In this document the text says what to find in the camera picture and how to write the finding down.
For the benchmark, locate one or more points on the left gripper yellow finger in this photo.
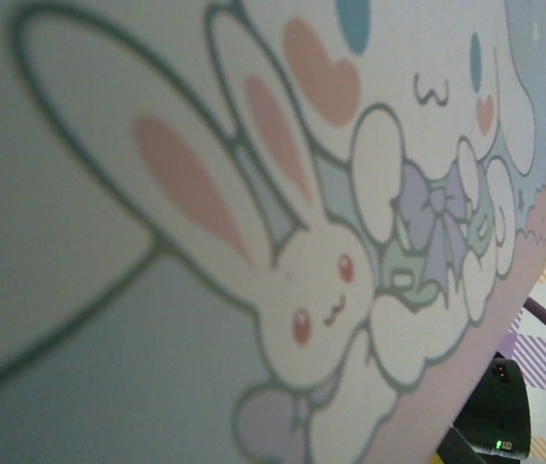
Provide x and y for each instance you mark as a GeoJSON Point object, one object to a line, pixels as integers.
{"type": "Point", "coordinates": [466, 447]}

